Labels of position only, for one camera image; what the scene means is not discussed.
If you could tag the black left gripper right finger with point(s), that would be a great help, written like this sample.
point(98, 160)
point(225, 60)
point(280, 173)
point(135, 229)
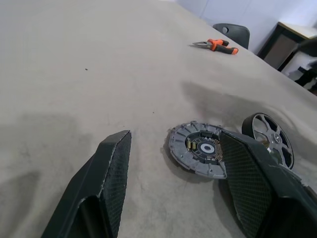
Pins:
point(262, 188)

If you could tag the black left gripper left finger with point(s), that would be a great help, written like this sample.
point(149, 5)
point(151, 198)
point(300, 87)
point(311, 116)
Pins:
point(91, 188)

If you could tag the silver spoked rotor black rim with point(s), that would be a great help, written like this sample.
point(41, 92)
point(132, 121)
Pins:
point(247, 125)

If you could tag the grey round motor lid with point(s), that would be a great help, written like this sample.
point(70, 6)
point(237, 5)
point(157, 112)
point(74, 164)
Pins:
point(180, 148)

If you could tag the dark-framed side table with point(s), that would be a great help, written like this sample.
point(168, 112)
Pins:
point(280, 42)

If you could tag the orange black pliers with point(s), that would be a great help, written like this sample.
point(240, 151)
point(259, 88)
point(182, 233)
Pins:
point(219, 45)

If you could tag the black plastic chair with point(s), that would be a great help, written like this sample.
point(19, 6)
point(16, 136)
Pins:
point(237, 33)

